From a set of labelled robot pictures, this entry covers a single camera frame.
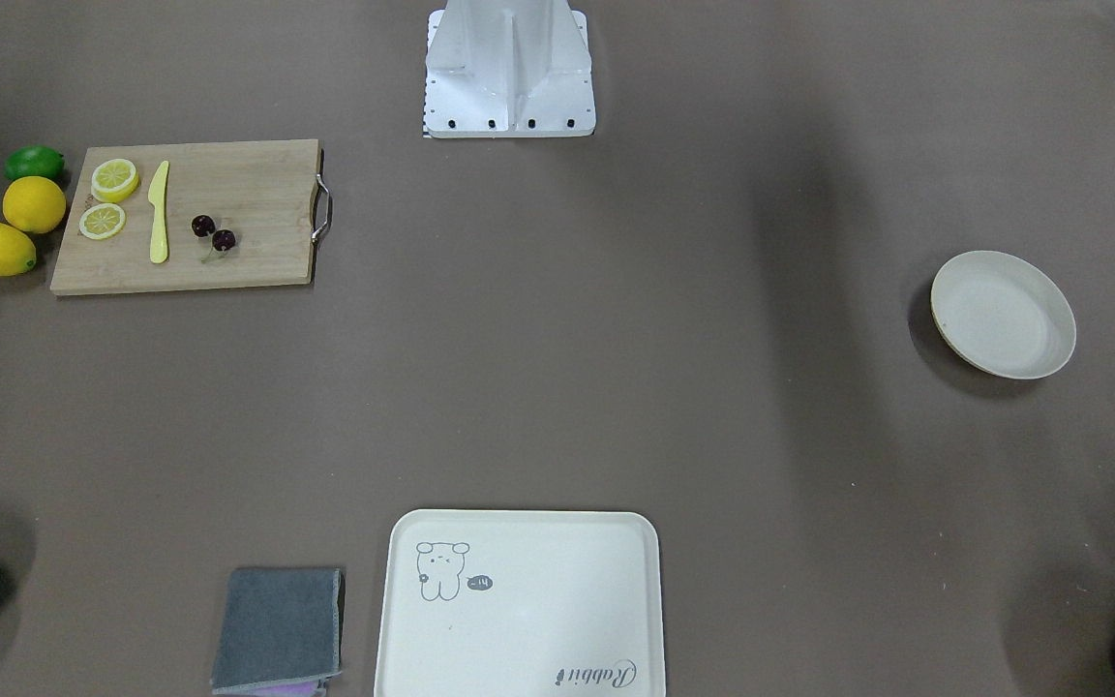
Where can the dark red cherry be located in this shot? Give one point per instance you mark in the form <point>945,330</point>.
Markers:
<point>222,241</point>
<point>203,225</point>

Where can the beige round plate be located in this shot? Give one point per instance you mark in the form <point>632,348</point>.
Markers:
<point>1003,315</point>

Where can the white rabbit tray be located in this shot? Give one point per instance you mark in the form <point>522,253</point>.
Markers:
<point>522,603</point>

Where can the bamboo cutting board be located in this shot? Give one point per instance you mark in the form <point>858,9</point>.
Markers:
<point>270,193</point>

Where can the grey folded cloth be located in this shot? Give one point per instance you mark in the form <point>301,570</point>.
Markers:
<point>281,632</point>

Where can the yellow plastic knife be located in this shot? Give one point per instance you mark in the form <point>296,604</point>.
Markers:
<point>158,242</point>

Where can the thin lemon slice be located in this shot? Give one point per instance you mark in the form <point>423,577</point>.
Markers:
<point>102,221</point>

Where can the thick lemon slice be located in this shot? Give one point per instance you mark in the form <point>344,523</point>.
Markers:
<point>114,180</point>

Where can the round yellow lemon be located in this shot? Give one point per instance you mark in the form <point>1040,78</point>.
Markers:
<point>34,204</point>

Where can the green lime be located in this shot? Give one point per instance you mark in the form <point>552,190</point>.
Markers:
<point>34,160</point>

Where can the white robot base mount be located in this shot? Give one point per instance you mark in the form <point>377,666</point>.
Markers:
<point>517,69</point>

